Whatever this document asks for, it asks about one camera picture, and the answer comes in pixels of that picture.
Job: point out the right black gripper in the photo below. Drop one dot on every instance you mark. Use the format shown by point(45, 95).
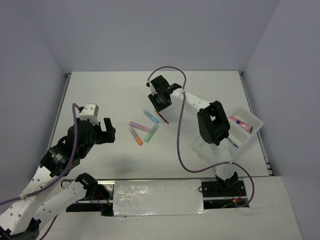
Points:
point(152, 97)

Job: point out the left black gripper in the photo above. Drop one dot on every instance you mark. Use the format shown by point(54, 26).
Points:
point(108, 136)

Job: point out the red gel pen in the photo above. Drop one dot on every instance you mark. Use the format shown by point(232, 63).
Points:
point(161, 116)

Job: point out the orange highlighter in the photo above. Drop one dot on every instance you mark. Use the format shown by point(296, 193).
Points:
point(136, 136)

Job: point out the light blue gel pen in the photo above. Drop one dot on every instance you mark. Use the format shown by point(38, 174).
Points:
point(234, 144)

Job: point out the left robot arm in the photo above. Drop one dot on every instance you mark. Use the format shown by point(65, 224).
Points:
point(33, 210)

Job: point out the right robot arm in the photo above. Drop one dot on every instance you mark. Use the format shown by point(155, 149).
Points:
point(213, 127)

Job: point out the blue highlighter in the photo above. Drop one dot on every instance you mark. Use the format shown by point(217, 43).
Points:
point(150, 116)

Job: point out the purple highlighter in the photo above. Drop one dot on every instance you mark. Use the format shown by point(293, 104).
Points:
point(139, 126)

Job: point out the green highlighter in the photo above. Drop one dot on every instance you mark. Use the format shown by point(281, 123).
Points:
point(150, 134)

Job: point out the silver foil tape sheet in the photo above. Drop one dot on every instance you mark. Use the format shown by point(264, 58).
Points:
point(157, 198)

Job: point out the clear plastic organizer tray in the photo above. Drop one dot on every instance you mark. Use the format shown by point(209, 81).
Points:
point(248, 142)

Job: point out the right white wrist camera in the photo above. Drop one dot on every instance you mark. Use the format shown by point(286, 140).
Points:
point(149, 85)

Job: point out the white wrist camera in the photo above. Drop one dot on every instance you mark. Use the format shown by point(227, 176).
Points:
point(149, 85)
point(90, 113)

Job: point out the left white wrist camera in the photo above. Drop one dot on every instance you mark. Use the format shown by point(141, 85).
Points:
point(90, 113)

